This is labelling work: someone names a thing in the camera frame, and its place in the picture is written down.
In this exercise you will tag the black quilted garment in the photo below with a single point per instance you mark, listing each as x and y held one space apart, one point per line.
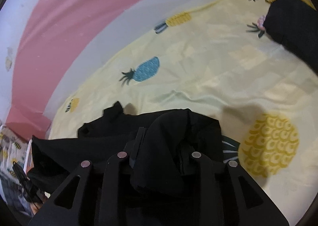
293 25

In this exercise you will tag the pineapple print quilt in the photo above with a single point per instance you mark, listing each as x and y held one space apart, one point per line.
10 146

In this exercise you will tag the black hooded jacket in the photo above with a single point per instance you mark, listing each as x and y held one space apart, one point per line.
161 126

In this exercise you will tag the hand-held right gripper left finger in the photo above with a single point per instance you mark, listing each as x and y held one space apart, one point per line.
114 178

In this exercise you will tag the yellow pineapple bed sheet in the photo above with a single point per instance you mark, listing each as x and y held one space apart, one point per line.
198 67

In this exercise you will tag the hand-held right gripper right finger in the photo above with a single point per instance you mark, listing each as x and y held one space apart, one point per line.
213 186

